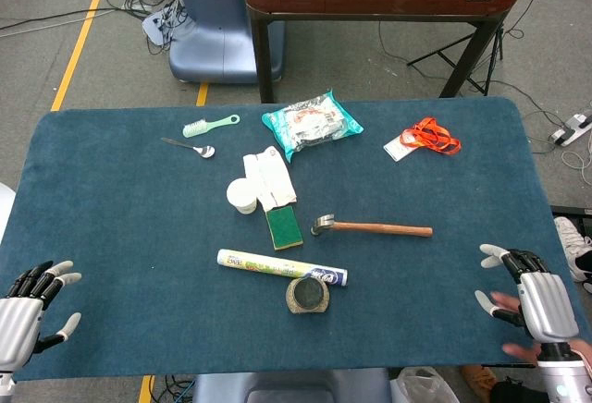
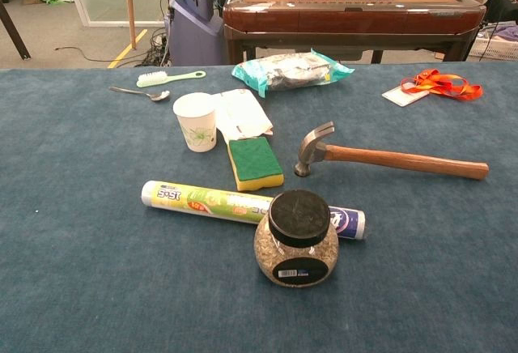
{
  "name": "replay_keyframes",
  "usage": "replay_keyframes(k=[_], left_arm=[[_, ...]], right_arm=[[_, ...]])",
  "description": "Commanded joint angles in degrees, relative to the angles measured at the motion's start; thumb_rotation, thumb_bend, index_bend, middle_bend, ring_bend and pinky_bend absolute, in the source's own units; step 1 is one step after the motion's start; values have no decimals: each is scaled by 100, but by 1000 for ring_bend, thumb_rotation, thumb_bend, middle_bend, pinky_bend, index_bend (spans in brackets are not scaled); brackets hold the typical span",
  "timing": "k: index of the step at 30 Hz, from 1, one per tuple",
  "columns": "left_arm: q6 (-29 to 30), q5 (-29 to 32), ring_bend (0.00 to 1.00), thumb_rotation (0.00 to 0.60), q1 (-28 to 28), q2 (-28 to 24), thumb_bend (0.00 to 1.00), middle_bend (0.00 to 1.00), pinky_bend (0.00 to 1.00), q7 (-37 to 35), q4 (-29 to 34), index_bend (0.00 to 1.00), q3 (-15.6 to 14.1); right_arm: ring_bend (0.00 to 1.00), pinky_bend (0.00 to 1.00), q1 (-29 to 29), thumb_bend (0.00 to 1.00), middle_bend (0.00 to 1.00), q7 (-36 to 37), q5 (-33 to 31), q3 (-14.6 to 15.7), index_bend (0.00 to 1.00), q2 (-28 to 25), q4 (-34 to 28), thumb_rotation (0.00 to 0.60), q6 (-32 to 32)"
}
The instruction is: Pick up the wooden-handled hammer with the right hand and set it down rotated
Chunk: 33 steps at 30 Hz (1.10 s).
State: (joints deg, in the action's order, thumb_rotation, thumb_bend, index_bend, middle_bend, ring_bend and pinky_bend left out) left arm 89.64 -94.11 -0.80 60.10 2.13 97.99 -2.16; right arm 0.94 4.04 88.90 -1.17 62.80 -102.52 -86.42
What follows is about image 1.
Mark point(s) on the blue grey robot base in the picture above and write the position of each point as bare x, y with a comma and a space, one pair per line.
287, 387

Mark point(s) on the person's bare hand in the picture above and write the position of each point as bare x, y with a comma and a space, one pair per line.
506, 301

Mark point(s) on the white power strip with plugs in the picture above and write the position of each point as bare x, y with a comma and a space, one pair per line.
155, 26

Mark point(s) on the white paper cup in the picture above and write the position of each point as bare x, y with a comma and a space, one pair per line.
240, 192

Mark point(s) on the clear plastic bag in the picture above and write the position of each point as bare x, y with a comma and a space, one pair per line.
423, 387

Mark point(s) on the white sneaker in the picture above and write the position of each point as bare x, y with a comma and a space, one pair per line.
566, 236

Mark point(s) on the white grey power strip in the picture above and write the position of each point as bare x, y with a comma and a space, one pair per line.
571, 130

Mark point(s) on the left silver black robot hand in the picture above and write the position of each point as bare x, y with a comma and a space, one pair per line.
18, 324

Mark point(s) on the green yellow scrub sponge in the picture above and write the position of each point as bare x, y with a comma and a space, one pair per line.
284, 227

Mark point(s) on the white folded cloth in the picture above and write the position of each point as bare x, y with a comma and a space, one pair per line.
273, 176

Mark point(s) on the teal snack package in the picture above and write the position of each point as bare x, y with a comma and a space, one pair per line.
310, 125

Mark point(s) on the white badge card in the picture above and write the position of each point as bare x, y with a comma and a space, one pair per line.
397, 149

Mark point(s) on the black tripod stand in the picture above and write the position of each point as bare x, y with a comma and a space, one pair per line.
500, 47

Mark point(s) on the brown mahjong table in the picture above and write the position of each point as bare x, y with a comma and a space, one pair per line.
370, 3

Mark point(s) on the light green scrub brush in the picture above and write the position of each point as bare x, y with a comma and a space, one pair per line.
199, 128

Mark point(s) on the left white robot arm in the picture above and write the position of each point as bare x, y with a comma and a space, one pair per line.
4, 381

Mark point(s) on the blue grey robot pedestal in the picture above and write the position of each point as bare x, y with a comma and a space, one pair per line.
217, 28

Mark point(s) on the metal spoon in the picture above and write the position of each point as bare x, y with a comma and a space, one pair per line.
205, 151

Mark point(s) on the blue felt table cover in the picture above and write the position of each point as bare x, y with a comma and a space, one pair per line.
115, 213

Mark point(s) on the brown shoe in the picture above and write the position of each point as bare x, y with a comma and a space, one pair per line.
478, 377

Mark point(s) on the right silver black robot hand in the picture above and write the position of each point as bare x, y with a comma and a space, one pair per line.
548, 303

